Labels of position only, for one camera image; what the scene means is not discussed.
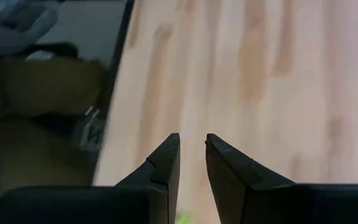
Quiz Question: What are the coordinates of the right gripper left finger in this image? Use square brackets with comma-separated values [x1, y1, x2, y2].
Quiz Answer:
[115, 133, 181, 224]

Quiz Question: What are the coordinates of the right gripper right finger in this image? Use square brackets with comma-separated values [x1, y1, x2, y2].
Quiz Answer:
[206, 133, 296, 224]

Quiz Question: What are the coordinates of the green toy spider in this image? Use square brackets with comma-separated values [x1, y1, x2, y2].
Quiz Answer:
[175, 212, 198, 224]

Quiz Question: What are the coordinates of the person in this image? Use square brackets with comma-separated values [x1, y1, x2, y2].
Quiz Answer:
[0, 0, 108, 224]

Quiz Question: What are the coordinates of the black aluminium table frame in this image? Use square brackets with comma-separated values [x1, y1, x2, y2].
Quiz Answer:
[93, 0, 135, 186]

